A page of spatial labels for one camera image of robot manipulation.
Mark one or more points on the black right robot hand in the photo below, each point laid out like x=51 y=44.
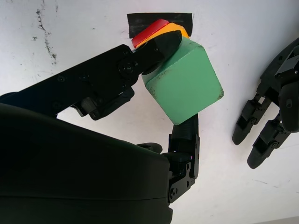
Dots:
x=81 y=175

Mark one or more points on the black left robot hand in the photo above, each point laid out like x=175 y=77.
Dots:
x=289 y=93

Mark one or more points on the green wooden cube block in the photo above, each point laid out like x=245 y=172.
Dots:
x=184 y=81

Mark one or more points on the yellow wooden cube block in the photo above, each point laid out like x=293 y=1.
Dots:
x=174 y=27

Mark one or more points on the red wooden cube block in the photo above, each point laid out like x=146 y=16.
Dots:
x=149 y=32

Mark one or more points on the black tape strip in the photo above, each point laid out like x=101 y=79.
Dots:
x=140 y=22

